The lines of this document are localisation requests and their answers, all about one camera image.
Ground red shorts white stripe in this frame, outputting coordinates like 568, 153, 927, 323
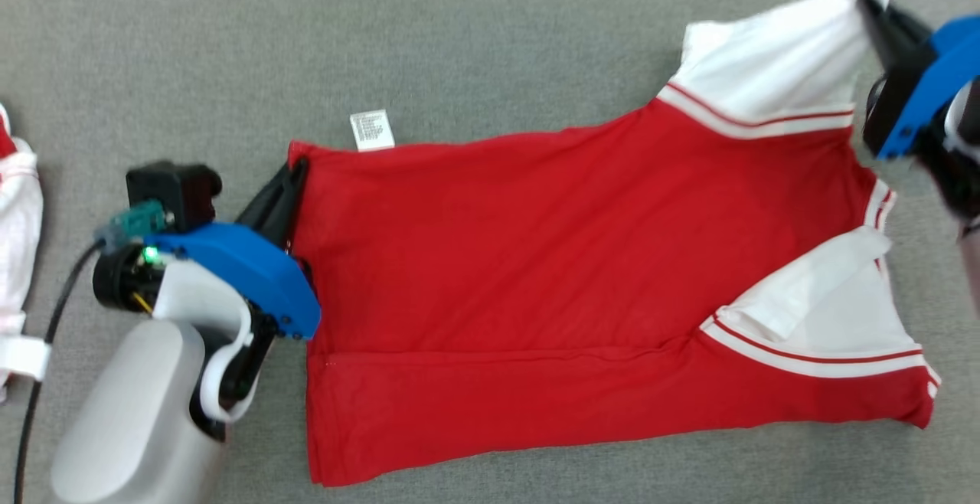
0, 102, 44, 401

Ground black left cable green plug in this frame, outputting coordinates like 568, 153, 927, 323
13, 201, 171, 504

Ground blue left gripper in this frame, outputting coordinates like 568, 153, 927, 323
144, 158, 323, 341

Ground red shirt white sleeves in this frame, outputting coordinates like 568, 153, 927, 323
287, 0, 943, 488

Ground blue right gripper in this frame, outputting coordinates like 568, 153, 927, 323
856, 0, 980, 162

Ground white cable strap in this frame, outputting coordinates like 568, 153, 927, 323
0, 334, 51, 383

